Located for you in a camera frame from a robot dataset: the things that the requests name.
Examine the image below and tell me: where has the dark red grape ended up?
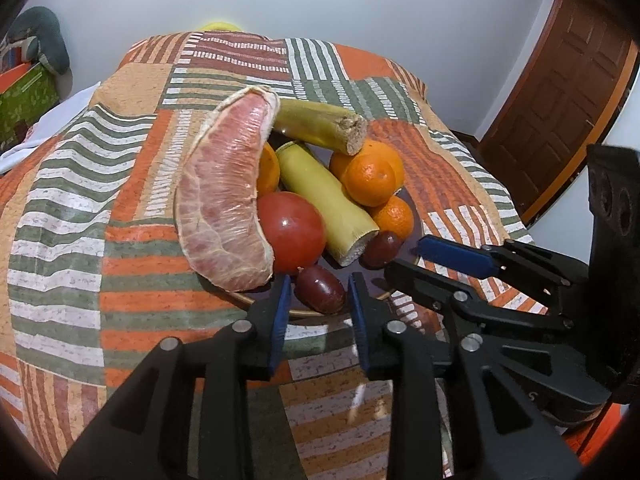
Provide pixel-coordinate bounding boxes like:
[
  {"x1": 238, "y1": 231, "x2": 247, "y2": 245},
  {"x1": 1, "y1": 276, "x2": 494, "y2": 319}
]
[
  {"x1": 294, "y1": 266, "x2": 346, "y2": 314},
  {"x1": 360, "y1": 231, "x2": 404, "y2": 269}
]

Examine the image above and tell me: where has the small mandarin orange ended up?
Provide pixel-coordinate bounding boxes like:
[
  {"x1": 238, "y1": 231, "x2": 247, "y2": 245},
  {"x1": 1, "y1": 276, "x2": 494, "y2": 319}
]
[{"x1": 369, "y1": 196, "x2": 414, "y2": 240}]

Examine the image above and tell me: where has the long green sugarcane piece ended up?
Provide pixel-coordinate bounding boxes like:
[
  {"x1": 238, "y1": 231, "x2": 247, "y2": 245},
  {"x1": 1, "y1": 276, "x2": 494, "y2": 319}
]
[{"x1": 276, "y1": 141, "x2": 380, "y2": 266}]

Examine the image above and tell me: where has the medium mandarin orange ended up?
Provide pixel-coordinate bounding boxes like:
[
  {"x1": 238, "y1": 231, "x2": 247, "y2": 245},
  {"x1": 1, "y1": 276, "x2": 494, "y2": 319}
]
[{"x1": 342, "y1": 154, "x2": 396, "y2": 207}]

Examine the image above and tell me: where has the red tomato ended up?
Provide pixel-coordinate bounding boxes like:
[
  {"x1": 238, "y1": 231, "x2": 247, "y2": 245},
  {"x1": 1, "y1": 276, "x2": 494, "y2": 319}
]
[{"x1": 257, "y1": 192, "x2": 326, "y2": 275}]

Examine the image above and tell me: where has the short green sugarcane piece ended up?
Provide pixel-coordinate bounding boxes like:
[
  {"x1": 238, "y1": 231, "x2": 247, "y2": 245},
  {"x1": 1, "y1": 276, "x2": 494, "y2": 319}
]
[{"x1": 272, "y1": 99, "x2": 368, "y2": 156}]

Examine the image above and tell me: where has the large orange with sticker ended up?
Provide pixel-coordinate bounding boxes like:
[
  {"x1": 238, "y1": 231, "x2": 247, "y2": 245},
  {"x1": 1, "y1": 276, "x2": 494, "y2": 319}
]
[{"x1": 256, "y1": 143, "x2": 280, "y2": 197}]

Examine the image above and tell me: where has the peeled pomelo segment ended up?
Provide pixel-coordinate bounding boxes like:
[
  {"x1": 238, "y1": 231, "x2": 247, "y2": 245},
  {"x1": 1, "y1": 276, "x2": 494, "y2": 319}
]
[{"x1": 174, "y1": 86, "x2": 280, "y2": 292}]

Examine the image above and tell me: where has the brown wooden door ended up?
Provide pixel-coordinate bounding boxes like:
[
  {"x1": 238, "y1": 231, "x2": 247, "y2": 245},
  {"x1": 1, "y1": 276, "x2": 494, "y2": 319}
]
[{"x1": 480, "y1": 0, "x2": 639, "y2": 223}]

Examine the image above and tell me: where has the dark purple plate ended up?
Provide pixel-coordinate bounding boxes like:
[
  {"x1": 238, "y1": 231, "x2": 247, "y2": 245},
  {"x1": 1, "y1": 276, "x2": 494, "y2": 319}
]
[{"x1": 192, "y1": 186, "x2": 422, "y2": 320}]

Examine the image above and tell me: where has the yellow pillow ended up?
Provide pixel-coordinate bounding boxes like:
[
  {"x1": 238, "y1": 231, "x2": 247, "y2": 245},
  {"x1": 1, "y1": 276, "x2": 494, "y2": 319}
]
[{"x1": 198, "y1": 21, "x2": 242, "y2": 32}]

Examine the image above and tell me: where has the white cloth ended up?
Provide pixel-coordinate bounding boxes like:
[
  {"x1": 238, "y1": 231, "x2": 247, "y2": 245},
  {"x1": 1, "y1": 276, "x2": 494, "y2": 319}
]
[{"x1": 0, "y1": 81, "x2": 101, "y2": 176}]

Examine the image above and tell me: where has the green patterned box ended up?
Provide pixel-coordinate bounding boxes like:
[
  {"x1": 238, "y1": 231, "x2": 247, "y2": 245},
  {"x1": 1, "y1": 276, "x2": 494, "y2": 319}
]
[{"x1": 0, "y1": 63, "x2": 60, "y2": 153}]

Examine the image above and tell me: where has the grey neck pillow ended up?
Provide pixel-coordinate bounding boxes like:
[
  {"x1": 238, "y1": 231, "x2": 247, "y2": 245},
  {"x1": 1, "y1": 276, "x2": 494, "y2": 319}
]
[{"x1": 2, "y1": 6, "x2": 70, "y2": 76}]

